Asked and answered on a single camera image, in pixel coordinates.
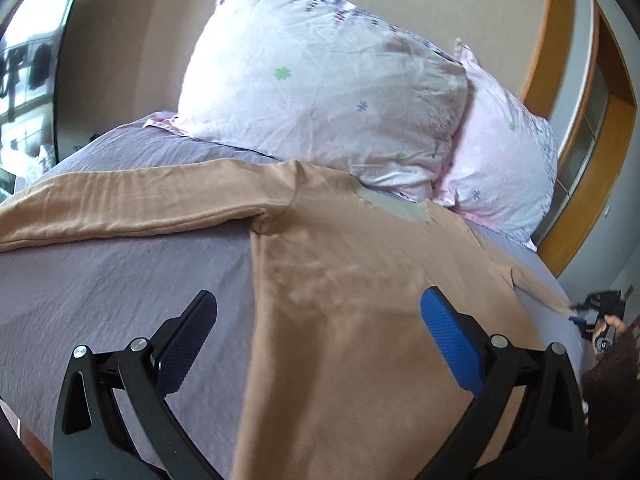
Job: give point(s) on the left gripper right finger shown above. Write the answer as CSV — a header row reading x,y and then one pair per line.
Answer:
x,y
548,437

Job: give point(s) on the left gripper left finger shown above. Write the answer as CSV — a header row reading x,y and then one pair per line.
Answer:
x,y
91,439

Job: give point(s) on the tan long-sleeve shirt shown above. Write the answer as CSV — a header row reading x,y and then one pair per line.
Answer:
x,y
350,284

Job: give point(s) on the dark patterned sleeve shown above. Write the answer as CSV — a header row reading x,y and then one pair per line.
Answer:
x,y
611,392

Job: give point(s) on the purple bed sheet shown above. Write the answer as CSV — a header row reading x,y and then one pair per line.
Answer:
x,y
125,279

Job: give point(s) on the pink floral pillow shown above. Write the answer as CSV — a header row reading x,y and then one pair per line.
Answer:
x,y
502,167

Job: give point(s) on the large white floral pillow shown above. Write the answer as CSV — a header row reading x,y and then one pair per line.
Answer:
x,y
325,82

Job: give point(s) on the wooden door frame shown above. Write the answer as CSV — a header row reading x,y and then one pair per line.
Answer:
x,y
584,78

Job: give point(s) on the window with dark frame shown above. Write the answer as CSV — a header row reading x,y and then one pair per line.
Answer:
x,y
32,33

